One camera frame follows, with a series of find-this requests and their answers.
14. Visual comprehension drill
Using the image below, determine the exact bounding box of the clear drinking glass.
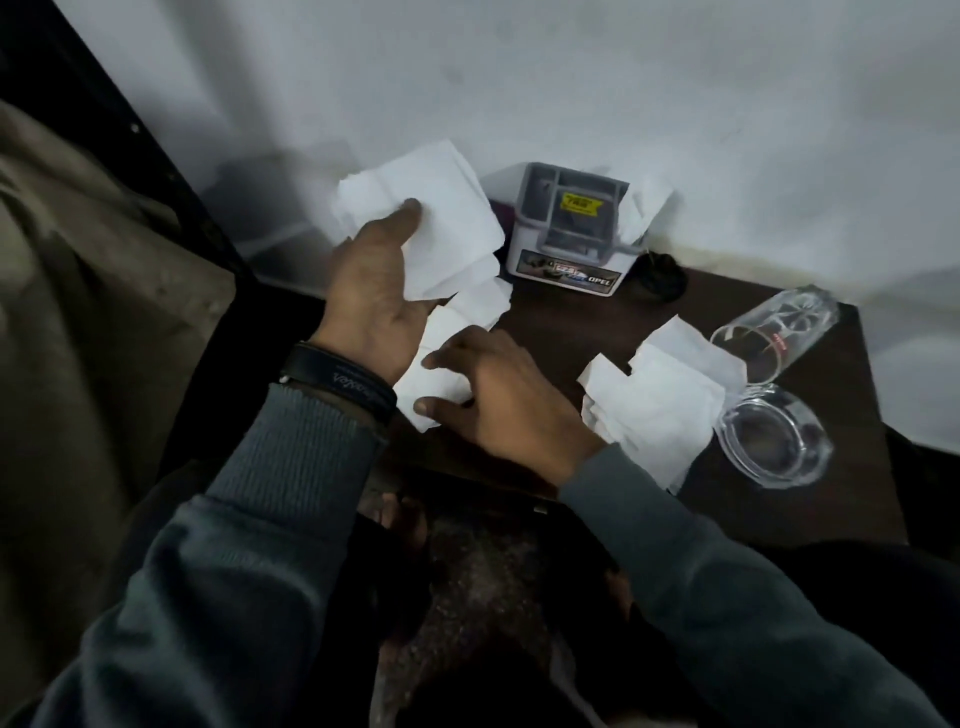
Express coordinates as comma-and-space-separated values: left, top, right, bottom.
708, 284, 841, 388

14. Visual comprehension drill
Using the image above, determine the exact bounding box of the person's right hand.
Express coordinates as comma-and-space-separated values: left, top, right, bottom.
412, 326, 607, 489

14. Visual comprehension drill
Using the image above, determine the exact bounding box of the pile of white tissue papers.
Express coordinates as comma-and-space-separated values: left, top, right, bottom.
393, 277, 750, 495

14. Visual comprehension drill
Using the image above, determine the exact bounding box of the clear glass ashtray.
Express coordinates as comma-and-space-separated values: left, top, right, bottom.
713, 383, 835, 490

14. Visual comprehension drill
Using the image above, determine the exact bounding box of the black bed frame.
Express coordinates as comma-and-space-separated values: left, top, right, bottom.
0, 0, 253, 279

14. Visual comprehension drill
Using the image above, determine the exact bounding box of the person's left forearm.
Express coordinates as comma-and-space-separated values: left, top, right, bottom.
33, 382, 391, 728

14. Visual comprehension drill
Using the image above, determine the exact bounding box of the person's left hand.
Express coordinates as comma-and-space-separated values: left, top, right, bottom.
311, 198, 444, 388

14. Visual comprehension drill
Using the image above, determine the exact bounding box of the person's right forearm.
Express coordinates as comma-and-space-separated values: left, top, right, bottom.
558, 443, 950, 728

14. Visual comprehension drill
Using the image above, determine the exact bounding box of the grey plastic organizer box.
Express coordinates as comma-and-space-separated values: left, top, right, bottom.
503, 162, 631, 298

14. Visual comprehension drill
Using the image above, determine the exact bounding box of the black wristwatch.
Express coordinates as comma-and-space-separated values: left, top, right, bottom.
278, 341, 399, 425

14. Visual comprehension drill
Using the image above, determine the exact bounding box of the white tissue sheet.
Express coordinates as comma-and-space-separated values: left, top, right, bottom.
333, 138, 508, 301

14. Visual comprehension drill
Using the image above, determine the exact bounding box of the khaki blanket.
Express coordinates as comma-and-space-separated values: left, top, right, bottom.
0, 101, 238, 721

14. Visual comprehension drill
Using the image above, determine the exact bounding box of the black cable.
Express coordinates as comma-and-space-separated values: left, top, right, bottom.
633, 252, 690, 303

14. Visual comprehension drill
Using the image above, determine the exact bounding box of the white tissue wad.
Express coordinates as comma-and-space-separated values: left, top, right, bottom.
618, 176, 676, 247

